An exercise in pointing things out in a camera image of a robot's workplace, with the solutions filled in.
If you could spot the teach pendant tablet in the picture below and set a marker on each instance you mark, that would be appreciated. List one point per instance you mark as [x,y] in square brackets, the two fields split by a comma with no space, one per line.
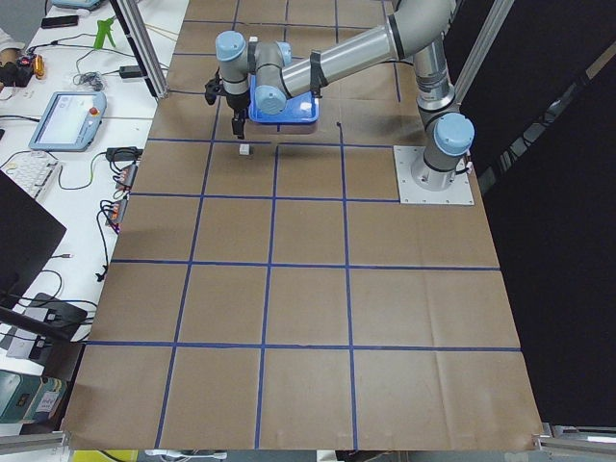
[70,121]

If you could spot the white keyboard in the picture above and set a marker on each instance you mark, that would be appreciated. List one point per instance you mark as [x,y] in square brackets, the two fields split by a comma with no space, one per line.
[33,171]

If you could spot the brown paper table cover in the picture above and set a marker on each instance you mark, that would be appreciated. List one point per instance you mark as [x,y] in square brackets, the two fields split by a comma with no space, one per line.
[288,300]

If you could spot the aluminium frame post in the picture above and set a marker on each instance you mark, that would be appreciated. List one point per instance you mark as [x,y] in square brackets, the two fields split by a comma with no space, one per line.
[132,24]

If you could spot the wooden chopsticks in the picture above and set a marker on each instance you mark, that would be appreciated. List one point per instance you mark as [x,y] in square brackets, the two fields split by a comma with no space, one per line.
[166,33]

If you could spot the black monitor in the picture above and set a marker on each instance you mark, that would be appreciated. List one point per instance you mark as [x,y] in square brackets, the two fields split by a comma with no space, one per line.
[29,237]

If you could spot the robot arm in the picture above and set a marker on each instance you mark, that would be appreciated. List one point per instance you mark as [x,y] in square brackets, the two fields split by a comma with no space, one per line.
[263,74]

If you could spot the green handled reacher grabber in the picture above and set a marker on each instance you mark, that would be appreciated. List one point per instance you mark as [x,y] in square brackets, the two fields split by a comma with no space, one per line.
[104,33]

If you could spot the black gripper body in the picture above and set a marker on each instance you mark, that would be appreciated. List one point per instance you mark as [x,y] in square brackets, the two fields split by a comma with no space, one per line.
[234,102]

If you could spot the black power adapter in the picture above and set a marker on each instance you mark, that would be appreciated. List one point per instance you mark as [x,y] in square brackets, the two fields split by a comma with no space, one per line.
[130,72]

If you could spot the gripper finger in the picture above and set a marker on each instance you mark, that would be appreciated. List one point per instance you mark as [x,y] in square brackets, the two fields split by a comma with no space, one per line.
[238,122]

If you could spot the blue plastic tray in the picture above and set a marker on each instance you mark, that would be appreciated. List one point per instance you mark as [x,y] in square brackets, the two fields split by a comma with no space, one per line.
[289,110]

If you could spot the black smartphone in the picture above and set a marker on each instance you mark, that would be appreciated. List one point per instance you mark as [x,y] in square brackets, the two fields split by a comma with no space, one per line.
[63,21]

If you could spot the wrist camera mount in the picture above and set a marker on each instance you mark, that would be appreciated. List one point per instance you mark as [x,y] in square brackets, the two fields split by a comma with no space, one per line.
[213,89]

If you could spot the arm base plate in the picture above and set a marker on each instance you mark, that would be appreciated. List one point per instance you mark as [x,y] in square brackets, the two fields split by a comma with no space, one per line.
[418,184]

